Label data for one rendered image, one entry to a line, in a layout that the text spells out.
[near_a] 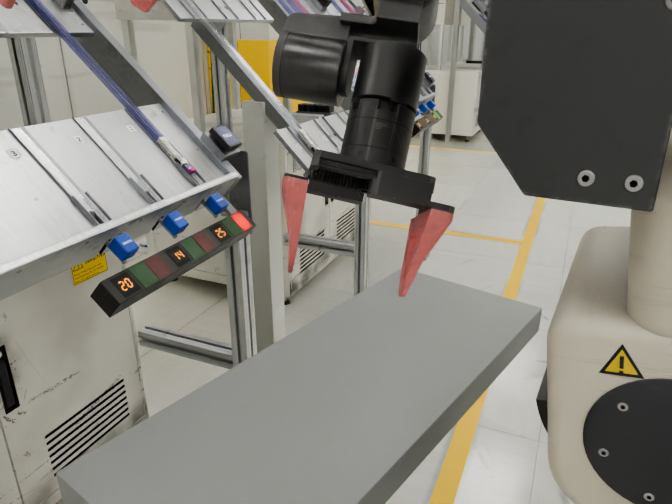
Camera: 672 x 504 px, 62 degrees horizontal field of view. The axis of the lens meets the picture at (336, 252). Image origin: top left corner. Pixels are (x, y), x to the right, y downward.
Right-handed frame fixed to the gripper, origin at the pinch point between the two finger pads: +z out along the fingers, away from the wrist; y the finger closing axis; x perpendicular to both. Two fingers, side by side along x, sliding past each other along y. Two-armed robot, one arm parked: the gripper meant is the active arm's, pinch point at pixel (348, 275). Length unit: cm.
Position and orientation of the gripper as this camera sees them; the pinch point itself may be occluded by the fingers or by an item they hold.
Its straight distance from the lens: 47.2
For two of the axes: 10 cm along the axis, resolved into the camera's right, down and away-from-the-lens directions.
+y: -9.7, -2.1, -0.9
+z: -2.1, 9.8, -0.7
